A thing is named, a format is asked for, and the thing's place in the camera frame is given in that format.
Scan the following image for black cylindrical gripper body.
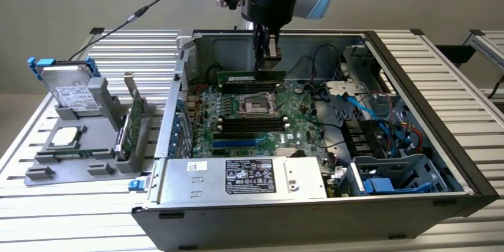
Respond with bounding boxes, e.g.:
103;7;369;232
240;0;299;33

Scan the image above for green RAM stick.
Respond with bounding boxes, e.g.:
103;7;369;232
216;70;287;86

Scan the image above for black RAM slot bank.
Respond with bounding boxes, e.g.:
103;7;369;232
215;116;292;132
219;81;281;94

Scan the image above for green Dell motherboard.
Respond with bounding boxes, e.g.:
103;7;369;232
188;79;336;159

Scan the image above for grey metal drive cage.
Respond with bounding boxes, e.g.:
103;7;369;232
324;44;399;123

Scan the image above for open black PC case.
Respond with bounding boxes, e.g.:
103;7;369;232
129;29;500;252

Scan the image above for black and blue expansion slots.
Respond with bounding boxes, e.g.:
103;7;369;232
211;131;265;150

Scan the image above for green graphics card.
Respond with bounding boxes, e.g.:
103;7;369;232
113;71;145;158

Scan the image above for silver power supply unit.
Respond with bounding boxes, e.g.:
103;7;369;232
147;156;329;205

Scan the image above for black box between tables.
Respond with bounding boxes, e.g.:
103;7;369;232
435;44;476;64

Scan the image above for blue disk bay caddy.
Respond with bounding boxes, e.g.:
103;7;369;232
339;153;449;197

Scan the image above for grey parts rack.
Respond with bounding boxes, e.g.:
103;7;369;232
24;76;163;186

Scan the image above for silver CPU chip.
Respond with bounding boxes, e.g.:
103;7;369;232
49;126;81;146

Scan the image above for CPU socket with metal frame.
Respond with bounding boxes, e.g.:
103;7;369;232
235;92;279;116

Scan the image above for black camera cable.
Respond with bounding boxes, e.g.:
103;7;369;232
67;0;237;61

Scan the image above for blue SATA wire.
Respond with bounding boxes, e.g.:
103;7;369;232
341;92;411;149

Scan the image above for hard disk with blue bracket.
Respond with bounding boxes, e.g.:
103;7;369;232
25;56;99;112

